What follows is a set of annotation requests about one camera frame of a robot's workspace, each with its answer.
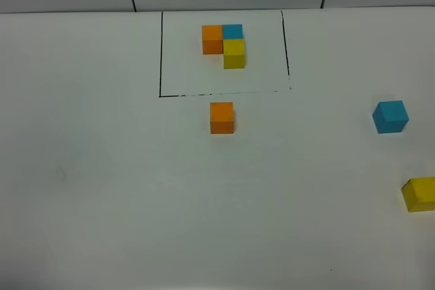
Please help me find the yellow template block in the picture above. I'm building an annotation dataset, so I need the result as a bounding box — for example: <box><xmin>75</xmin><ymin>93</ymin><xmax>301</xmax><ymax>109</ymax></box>
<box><xmin>223</xmin><ymin>39</ymin><xmax>245</xmax><ymax>69</ymax></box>

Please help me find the orange template block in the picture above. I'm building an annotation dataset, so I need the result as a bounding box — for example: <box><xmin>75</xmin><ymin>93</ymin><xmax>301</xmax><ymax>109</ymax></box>
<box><xmin>202</xmin><ymin>25</ymin><xmax>223</xmax><ymax>55</ymax></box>

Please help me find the blue template block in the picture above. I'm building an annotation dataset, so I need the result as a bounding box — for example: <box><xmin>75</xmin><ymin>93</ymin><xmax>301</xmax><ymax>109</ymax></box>
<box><xmin>222</xmin><ymin>24</ymin><xmax>244</xmax><ymax>40</ymax></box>

